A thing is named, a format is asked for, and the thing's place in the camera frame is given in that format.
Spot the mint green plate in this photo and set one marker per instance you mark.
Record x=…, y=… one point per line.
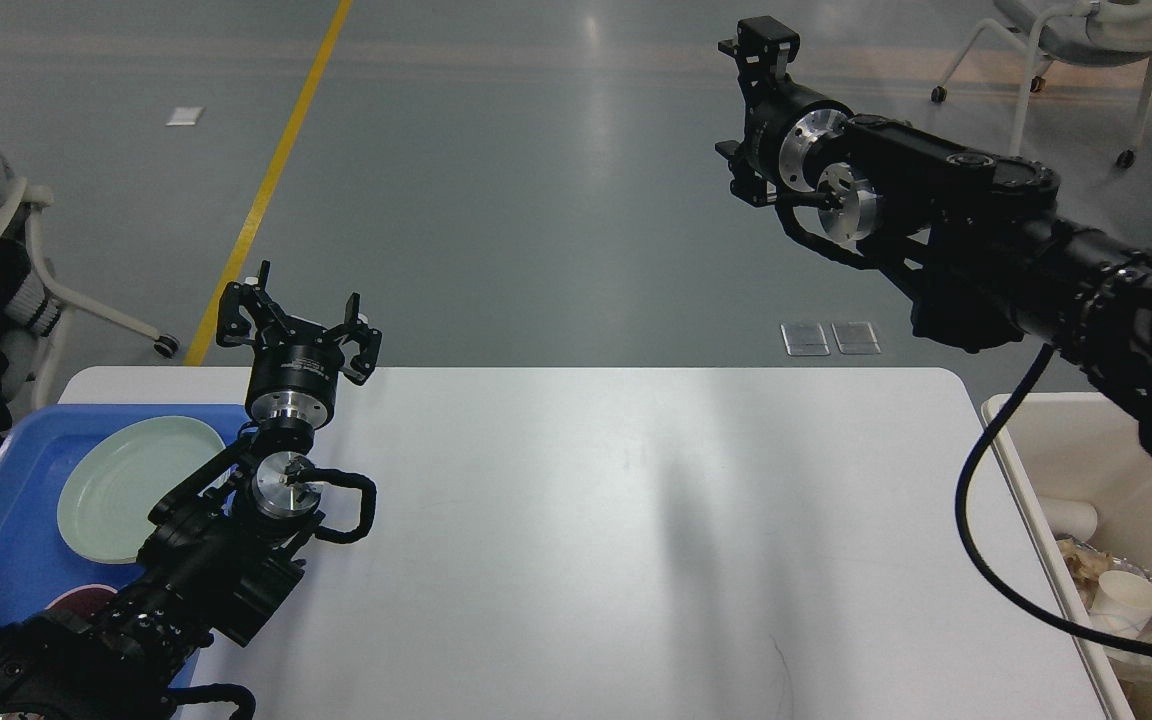
x=104, y=504

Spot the pink mug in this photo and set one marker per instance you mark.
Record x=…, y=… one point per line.
x=84, y=600

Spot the right floor outlet plate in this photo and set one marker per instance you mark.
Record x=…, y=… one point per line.
x=856, y=338

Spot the white office chair left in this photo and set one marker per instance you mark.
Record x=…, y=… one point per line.
x=34, y=351

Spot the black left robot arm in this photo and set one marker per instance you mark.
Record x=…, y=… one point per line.
x=221, y=556

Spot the floor outlet plate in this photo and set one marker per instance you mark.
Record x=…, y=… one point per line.
x=805, y=340
x=856, y=338

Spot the plain white paper cup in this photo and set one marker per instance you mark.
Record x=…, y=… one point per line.
x=1074, y=518

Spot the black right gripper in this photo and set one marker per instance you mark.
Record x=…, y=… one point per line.
x=783, y=120

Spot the left floor outlet plate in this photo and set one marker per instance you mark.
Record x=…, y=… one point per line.
x=805, y=340

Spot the crumpled brown paper ball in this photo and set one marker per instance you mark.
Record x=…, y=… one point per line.
x=1085, y=565

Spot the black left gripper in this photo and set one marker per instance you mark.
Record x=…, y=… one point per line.
x=296, y=364

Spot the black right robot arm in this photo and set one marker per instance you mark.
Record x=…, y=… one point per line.
x=972, y=238

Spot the beige plastic bin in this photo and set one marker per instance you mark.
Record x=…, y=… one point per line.
x=1075, y=447

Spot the grey office chair right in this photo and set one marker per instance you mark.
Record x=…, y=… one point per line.
x=1089, y=34

